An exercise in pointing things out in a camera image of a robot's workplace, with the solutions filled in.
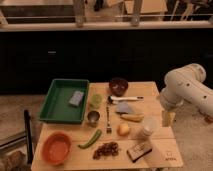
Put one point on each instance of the green plastic tray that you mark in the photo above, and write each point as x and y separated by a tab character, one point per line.
57	107

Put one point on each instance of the yellow lemon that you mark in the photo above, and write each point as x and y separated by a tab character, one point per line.
123	129

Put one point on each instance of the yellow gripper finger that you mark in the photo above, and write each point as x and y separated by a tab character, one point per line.
167	118

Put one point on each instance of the green pepper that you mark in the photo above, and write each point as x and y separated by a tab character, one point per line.
92	140

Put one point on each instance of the orange plastic bowl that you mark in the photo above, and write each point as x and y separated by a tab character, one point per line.
56	148

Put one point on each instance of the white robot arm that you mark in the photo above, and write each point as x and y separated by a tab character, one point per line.
185	84

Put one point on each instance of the metal fork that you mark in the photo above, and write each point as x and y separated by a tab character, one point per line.
108	129

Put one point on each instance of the small metal cup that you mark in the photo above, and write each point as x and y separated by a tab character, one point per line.
93	118

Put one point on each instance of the black chair frame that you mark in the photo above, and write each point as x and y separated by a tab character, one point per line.
22	136

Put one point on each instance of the white plastic bottle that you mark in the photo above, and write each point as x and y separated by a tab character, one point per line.
148	127

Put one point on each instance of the bunch of dark grapes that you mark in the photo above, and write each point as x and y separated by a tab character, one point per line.
111	148

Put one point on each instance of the grey triangular cloth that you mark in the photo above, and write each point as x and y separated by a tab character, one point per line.
123	107

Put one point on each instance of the white handled brush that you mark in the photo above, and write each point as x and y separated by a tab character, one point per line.
115	100

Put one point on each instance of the green plastic cup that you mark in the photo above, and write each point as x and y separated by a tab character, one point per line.
95	101

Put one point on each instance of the dark red bowl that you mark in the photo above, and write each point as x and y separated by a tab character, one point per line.
118	86

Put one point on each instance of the grey sponge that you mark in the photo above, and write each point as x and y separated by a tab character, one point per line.
76	98

